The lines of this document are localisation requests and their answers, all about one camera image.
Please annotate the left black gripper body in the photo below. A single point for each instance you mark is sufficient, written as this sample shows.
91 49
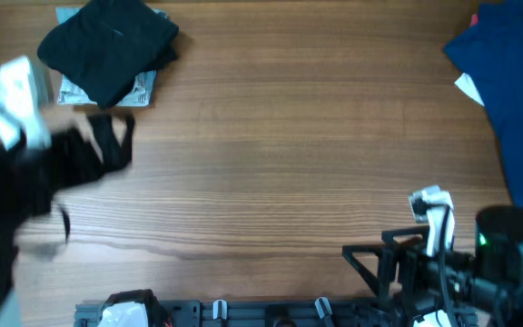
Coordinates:
82 148

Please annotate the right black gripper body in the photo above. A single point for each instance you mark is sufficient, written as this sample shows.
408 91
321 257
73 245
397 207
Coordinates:
404 262

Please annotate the black garment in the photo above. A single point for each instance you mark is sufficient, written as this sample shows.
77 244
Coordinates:
107 50

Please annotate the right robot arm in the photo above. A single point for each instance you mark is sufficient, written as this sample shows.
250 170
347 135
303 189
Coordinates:
497 278

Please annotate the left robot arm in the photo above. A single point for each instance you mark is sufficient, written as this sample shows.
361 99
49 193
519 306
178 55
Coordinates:
8 227

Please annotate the folded light blue jeans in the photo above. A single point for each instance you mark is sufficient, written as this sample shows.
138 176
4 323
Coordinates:
107 86

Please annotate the white paper sheet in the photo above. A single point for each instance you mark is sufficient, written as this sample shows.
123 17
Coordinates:
466 85

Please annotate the dark blue garment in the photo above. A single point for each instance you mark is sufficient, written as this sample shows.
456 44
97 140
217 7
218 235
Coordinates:
491 53

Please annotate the red item under garment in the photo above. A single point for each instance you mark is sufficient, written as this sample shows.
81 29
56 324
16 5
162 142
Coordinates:
474 20

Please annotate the right white rail clip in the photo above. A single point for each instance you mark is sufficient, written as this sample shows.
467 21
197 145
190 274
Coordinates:
324 311

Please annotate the white rail clip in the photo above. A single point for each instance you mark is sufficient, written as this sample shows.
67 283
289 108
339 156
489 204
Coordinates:
324 311
220 310

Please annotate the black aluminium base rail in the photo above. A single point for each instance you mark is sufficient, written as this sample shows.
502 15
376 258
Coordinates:
359 313

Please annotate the left white rail clip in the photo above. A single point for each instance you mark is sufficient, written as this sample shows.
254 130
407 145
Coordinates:
220 310

